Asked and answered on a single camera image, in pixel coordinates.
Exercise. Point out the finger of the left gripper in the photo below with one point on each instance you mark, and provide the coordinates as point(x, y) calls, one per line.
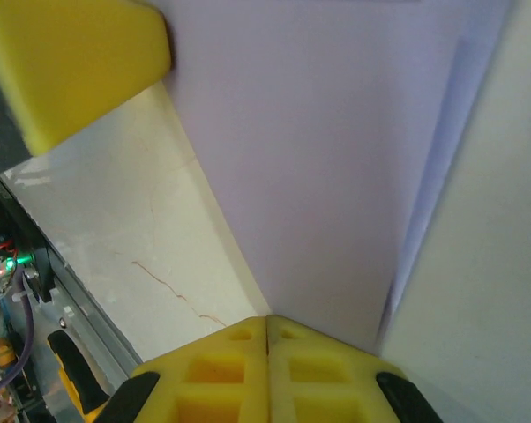
point(71, 66)

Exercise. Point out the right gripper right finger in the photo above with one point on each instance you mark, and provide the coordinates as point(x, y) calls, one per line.
point(327, 379)

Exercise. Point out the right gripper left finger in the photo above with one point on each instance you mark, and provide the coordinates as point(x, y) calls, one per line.
point(212, 379)

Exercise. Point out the lilac paper sheet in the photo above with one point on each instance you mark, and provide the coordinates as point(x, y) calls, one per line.
point(314, 154)

